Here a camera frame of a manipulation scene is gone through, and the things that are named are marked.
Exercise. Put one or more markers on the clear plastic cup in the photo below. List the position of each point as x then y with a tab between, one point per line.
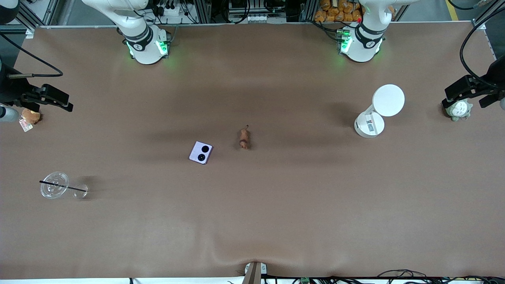
53	191

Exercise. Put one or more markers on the camera mount post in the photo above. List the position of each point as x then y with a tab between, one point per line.
254	274

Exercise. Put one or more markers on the lavender flip phone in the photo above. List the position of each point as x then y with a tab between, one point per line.
197	154

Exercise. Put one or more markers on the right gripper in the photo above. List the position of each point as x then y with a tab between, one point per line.
12	91

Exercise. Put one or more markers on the orange packaged goods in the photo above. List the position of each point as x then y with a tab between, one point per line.
339	14

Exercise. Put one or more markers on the white power strip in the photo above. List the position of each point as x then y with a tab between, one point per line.
171	10

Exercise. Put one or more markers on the grey-green totoro plush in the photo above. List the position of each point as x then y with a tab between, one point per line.
459	110

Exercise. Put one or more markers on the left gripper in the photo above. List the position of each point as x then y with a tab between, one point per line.
496	75

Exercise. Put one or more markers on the aluminium profile frame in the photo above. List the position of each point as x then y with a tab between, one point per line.
201	10

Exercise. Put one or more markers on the brown plush toy with tag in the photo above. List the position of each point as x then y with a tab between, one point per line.
30	116

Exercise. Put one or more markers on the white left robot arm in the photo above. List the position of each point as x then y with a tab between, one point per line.
365	43

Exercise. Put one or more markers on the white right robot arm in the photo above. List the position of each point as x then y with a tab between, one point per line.
144	43

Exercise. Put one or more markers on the black straw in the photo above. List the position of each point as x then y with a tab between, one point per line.
63	186

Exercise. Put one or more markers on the white round desk lamp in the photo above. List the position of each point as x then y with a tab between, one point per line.
388	100

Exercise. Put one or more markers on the brown lion statue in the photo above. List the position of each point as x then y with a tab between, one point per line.
244	138

